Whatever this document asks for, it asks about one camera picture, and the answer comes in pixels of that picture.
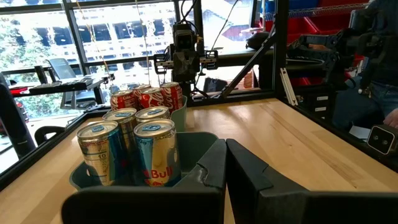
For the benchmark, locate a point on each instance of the black keyboard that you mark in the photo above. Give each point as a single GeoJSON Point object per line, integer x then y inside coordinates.
{"type": "Point", "coordinates": [59, 84]}

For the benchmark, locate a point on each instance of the dark blue plastic bin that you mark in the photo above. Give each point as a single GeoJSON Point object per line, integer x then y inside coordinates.
{"type": "Point", "coordinates": [192, 146]}

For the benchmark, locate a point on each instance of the person's hand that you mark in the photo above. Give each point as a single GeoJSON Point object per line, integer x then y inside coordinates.
{"type": "Point", "coordinates": [392, 118]}

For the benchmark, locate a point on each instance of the black desk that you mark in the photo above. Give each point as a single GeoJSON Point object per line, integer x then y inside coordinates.
{"type": "Point", "coordinates": [77, 85]}

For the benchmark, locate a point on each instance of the black metal rig frame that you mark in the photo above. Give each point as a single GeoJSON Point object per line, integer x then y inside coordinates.
{"type": "Point", "coordinates": [281, 46]}

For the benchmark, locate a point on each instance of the green plastic bin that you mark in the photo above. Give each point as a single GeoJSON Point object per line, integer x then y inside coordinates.
{"type": "Point", "coordinates": [179, 115]}

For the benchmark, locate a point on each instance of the black office chair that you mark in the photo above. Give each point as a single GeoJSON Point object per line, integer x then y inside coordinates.
{"type": "Point", "coordinates": [12, 124]}

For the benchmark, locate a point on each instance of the blue silver Red Bull can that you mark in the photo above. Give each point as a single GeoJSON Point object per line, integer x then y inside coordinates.
{"type": "Point", "coordinates": [122, 119]}
{"type": "Point", "coordinates": [98, 152]}
{"type": "Point", "coordinates": [157, 152]}
{"type": "Point", "coordinates": [152, 113]}

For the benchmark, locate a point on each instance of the black window frame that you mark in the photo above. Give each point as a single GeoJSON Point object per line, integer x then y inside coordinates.
{"type": "Point", "coordinates": [74, 37]}

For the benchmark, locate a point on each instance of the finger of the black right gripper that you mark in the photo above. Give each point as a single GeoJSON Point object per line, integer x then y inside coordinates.
{"type": "Point", "coordinates": [192, 67]}
{"type": "Point", "coordinates": [179, 67]}

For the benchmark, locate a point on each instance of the silver metal bracket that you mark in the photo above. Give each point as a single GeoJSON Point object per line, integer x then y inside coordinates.
{"type": "Point", "coordinates": [287, 88]}

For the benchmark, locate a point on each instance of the black round object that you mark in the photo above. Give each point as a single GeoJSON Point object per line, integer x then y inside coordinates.
{"type": "Point", "coordinates": [258, 40]}

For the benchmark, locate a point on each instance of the blue storage bin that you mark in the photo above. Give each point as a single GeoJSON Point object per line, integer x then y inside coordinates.
{"type": "Point", "coordinates": [295, 4]}

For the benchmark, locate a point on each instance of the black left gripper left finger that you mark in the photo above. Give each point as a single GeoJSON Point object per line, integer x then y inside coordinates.
{"type": "Point", "coordinates": [155, 205]}

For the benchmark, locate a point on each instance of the black bag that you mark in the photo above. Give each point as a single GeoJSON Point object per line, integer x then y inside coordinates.
{"type": "Point", "coordinates": [214, 84]}

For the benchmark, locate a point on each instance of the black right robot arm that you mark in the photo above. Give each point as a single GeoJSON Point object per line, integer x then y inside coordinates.
{"type": "Point", "coordinates": [187, 88]}

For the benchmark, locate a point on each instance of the person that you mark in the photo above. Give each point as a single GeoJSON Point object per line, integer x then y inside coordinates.
{"type": "Point", "coordinates": [382, 62]}

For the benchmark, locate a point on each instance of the grey office chair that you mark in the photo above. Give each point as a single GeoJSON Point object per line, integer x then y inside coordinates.
{"type": "Point", "coordinates": [62, 68]}

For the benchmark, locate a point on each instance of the red Coca-Cola can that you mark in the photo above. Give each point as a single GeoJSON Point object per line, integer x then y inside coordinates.
{"type": "Point", "coordinates": [171, 95]}
{"type": "Point", "coordinates": [152, 98]}
{"type": "Point", "coordinates": [140, 90]}
{"type": "Point", "coordinates": [122, 100]}

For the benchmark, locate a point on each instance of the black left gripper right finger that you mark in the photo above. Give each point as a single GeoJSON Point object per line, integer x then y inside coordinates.
{"type": "Point", "coordinates": [280, 205]}

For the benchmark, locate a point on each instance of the red storage bin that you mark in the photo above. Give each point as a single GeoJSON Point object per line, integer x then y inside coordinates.
{"type": "Point", "coordinates": [311, 24]}

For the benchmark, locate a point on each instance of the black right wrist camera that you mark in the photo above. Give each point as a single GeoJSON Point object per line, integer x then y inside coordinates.
{"type": "Point", "coordinates": [185, 39]}

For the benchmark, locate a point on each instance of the black table-level camera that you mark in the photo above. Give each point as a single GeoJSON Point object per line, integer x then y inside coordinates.
{"type": "Point", "coordinates": [381, 140]}

